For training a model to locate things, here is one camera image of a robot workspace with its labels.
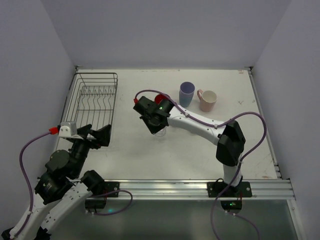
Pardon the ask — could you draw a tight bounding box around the clear glass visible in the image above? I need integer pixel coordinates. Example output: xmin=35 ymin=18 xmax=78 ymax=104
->
xmin=155 ymin=128 xmax=167 ymax=138

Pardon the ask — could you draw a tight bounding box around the red mug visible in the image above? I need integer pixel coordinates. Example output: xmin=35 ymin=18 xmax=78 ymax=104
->
xmin=154 ymin=94 xmax=168 ymax=104

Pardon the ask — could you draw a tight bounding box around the light blue plastic cup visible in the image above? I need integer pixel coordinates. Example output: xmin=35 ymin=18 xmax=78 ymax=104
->
xmin=179 ymin=95 xmax=193 ymax=108

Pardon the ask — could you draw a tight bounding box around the lavender plastic cup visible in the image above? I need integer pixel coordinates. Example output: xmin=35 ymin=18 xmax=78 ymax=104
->
xmin=179 ymin=81 xmax=196 ymax=101

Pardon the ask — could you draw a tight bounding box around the pink mug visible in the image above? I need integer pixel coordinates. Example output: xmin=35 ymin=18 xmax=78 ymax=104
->
xmin=197 ymin=89 xmax=218 ymax=112

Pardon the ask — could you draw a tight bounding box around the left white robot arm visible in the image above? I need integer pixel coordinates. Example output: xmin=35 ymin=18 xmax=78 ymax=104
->
xmin=1 ymin=122 xmax=112 ymax=240

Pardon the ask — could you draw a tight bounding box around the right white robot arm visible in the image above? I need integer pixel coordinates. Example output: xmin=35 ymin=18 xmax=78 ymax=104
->
xmin=133 ymin=96 xmax=246 ymax=188

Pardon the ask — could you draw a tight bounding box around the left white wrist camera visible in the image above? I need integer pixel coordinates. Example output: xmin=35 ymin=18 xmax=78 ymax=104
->
xmin=58 ymin=121 xmax=82 ymax=139

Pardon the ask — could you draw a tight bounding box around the wire dish rack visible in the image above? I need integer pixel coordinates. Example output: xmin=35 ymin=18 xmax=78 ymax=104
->
xmin=61 ymin=71 xmax=118 ymax=141

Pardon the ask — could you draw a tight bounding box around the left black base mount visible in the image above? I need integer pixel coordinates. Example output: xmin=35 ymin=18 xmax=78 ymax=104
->
xmin=84 ymin=181 xmax=120 ymax=213

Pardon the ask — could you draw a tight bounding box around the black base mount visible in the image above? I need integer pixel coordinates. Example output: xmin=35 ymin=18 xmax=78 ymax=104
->
xmin=206 ymin=178 xmax=253 ymax=214
xmin=84 ymin=181 xmax=120 ymax=213

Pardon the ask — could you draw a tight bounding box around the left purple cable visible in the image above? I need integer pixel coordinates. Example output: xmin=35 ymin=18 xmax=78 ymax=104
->
xmin=13 ymin=127 xmax=60 ymax=237

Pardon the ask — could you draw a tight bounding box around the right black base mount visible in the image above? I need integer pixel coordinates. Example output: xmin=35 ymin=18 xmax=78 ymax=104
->
xmin=206 ymin=178 xmax=253 ymax=214

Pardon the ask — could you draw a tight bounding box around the aluminium front rail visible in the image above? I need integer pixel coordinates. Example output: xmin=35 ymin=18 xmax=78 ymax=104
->
xmin=104 ymin=179 xmax=295 ymax=200

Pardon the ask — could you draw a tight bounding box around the aluminium rail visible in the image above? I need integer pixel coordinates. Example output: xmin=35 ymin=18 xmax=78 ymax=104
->
xmin=246 ymin=66 xmax=283 ymax=180
xmin=104 ymin=179 xmax=295 ymax=200

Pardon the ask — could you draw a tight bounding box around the aluminium right side rail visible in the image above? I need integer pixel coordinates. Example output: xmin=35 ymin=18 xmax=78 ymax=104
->
xmin=246 ymin=66 xmax=283 ymax=180

